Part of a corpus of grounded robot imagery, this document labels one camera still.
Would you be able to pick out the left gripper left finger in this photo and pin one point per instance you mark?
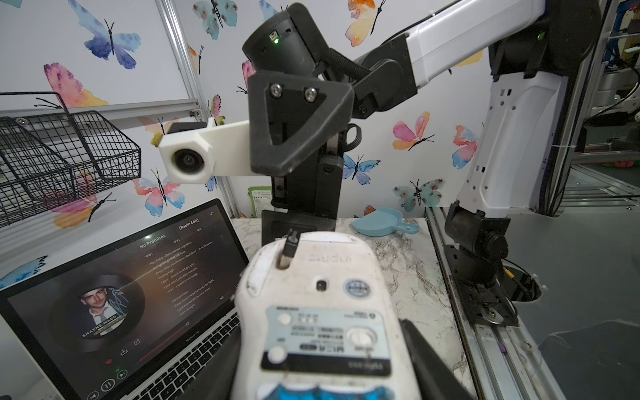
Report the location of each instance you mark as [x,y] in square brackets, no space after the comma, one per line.
[215,380]

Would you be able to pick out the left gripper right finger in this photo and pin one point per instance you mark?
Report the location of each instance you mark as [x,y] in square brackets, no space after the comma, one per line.
[435,380]

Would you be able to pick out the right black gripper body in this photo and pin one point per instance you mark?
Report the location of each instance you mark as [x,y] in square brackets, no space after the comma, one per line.
[296,127]

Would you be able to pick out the silver laptop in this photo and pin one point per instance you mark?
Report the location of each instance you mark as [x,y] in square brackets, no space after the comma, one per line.
[139,318]

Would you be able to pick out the white wireless mouse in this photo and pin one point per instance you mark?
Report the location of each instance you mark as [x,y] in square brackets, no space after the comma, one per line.
[322,328]

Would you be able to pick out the small usb mouse receiver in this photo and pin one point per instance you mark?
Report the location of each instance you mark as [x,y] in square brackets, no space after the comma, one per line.
[289,249]

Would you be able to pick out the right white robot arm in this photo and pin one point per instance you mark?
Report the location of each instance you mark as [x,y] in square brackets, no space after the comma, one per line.
[457,110]

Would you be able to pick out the light blue plastic object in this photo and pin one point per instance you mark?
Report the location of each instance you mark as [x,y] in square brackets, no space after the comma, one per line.
[383,222]

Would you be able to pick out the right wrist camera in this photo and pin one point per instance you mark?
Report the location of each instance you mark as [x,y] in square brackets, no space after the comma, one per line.
[194,156]

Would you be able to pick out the black wire wall basket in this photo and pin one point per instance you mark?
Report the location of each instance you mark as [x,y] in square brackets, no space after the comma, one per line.
[51,157]

